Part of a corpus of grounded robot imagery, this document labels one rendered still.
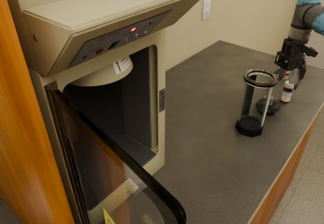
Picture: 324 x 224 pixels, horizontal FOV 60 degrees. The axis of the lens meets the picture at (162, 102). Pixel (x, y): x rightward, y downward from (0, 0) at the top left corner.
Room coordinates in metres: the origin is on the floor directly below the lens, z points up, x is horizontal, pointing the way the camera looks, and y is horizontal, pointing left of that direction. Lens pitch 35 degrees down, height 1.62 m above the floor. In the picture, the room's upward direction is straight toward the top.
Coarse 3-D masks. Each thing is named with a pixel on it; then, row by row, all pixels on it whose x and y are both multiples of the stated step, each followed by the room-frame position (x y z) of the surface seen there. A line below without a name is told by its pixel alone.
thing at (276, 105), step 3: (270, 99) 0.92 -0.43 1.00; (270, 102) 0.92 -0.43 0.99; (273, 102) 0.94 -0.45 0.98; (276, 102) 0.94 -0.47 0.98; (270, 105) 0.92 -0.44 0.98; (273, 105) 0.92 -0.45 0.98; (276, 105) 0.92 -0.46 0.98; (270, 108) 0.90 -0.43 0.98; (273, 108) 0.90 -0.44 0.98; (276, 108) 0.90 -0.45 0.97; (279, 108) 0.92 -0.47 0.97; (267, 111) 0.89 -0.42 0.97; (270, 111) 0.89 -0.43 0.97; (273, 111) 0.89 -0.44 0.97; (276, 111) 0.90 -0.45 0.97; (267, 114) 0.90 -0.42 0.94; (270, 114) 0.90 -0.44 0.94
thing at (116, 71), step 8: (128, 56) 0.60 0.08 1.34; (112, 64) 0.54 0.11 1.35; (120, 64) 0.55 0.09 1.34; (128, 64) 0.58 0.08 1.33; (96, 72) 0.52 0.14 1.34; (104, 72) 0.52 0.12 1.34; (112, 72) 0.53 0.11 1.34; (120, 72) 0.54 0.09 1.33; (128, 72) 0.56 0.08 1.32; (80, 80) 0.51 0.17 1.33; (88, 80) 0.51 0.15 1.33; (96, 80) 0.51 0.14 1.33; (104, 80) 0.52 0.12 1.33; (112, 80) 0.52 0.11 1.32
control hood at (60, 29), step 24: (72, 0) 0.44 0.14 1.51; (96, 0) 0.44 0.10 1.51; (120, 0) 0.44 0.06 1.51; (144, 0) 0.44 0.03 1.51; (168, 0) 0.46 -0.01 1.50; (192, 0) 0.54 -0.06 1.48; (48, 24) 0.35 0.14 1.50; (72, 24) 0.33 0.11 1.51; (96, 24) 0.35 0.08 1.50; (120, 24) 0.39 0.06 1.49; (168, 24) 0.58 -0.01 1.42; (48, 48) 0.36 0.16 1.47; (72, 48) 0.35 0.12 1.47; (48, 72) 0.37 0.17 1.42
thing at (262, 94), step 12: (252, 72) 0.86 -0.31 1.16; (264, 72) 0.85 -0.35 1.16; (264, 84) 0.77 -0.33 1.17; (252, 96) 0.78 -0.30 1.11; (264, 96) 0.77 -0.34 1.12; (240, 108) 0.82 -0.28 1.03; (252, 108) 0.78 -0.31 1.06; (264, 108) 0.78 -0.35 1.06; (240, 120) 0.80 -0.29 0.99; (252, 120) 0.77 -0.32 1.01; (264, 120) 0.80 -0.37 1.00
